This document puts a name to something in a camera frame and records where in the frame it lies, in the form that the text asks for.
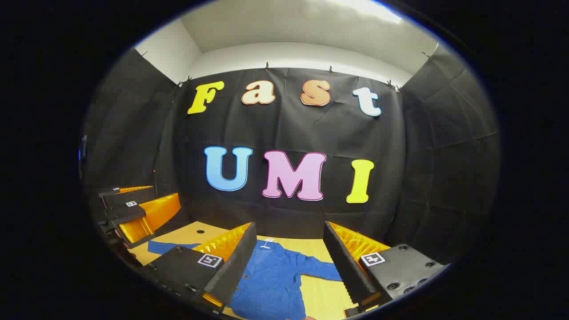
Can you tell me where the blue button shirt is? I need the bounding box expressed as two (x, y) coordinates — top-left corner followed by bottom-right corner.
(148, 239), (343, 320)

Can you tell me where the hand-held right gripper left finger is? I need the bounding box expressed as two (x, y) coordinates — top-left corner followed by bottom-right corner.
(142, 221), (257, 314)

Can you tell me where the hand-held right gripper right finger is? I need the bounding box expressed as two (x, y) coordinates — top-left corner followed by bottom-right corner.
(323, 220), (447, 318)

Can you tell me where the black backdrop cloth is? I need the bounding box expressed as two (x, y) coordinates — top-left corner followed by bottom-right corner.
(81, 47), (501, 267)

